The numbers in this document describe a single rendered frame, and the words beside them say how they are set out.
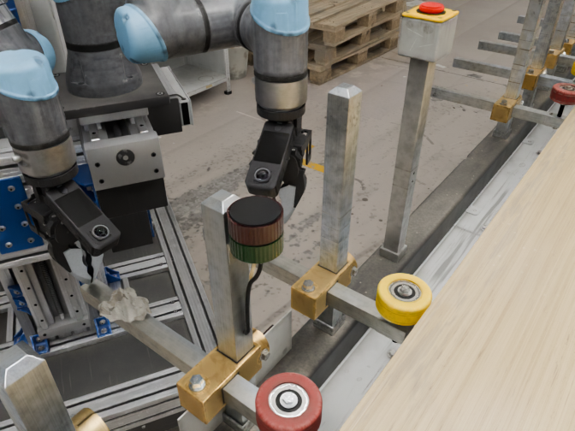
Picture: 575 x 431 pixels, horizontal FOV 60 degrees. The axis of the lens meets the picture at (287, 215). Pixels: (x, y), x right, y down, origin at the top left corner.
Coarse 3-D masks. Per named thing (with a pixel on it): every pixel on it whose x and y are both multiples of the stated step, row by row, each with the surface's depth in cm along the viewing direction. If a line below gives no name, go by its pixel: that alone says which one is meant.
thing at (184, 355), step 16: (80, 288) 81; (96, 288) 81; (96, 304) 81; (144, 320) 76; (144, 336) 74; (160, 336) 73; (176, 336) 73; (160, 352) 73; (176, 352) 71; (192, 352) 71; (192, 368) 69; (240, 384) 66; (224, 400) 67; (240, 400) 64
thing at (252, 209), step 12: (240, 204) 54; (252, 204) 54; (264, 204) 54; (276, 204) 54; (240, 216) 52; (252, 216) 52; (264, 216) 52; (276, 216) 52; (228, 252) 57; (228, 264) 58
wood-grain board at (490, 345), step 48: (528, 192) 97; (480, 240) 85; (528, 240) 85; (480, 288) 76; (528, 288) 76; (432, 336) 68; (480, 336) 68; (528, 336) 68; (384, 384) 62; (432, 384) 62; (480, 384) 62; (528, 384) 62
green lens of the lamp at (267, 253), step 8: (232, 240) 53; (280, 240) 53; (232, 248) 54; (240, 248) 53; (248, 248) 52; (256, 248) 52; (264, 248) 52; (272, 248) 53; (280, 248) 54; (240, 256) 53; (248, 256) 53; (256, 256) 53; (264, 256) 53; (272, 256) 53
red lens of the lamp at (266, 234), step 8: (280, 216) 52; (232, 224) 52; (272, 224) 51; (280, 224) 52; (232, 232) 52; (240, 232) 51; (248, 232) 51; (256, 232) 51; (264, 232) 51; (272, 232) 52; (280, 232) 53; (240, 240) 52; (248, 240) 52; (256, 240) 51; (264, 240) 52; (272, 240) 52
